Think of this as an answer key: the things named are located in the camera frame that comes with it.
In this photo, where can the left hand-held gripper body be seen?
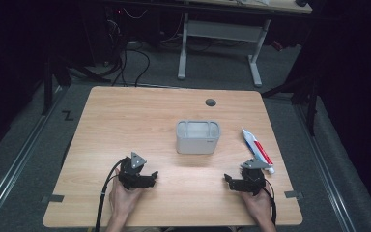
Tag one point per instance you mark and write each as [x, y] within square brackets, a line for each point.
[132, 170]

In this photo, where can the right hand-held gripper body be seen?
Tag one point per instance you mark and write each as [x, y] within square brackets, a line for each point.
[252, 179]

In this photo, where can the white blue red toothpaste tube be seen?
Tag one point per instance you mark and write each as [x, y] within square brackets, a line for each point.
[257, 149]

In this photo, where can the grey plastic organizer container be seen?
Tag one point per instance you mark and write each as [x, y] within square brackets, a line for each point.
[198, 143]

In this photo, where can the person's right hand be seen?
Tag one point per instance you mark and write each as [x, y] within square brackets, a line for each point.
[260, 206]

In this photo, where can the person's left hand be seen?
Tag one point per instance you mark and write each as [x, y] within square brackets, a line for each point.
[124, 201]

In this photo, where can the grey tape strip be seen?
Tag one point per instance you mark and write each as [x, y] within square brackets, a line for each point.
[293, 194]
[53, 198]

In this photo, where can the dark round table grommet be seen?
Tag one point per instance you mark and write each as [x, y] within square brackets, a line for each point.
[210, 102]

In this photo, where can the black metal stand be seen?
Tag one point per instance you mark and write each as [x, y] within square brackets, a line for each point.
[312, 106]
[47, 87]

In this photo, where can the metal floor rail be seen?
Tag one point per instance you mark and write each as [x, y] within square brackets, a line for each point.
[327, 174]
[19, 151]

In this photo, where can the white desk frame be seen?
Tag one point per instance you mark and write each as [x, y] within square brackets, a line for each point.
[225, 30]

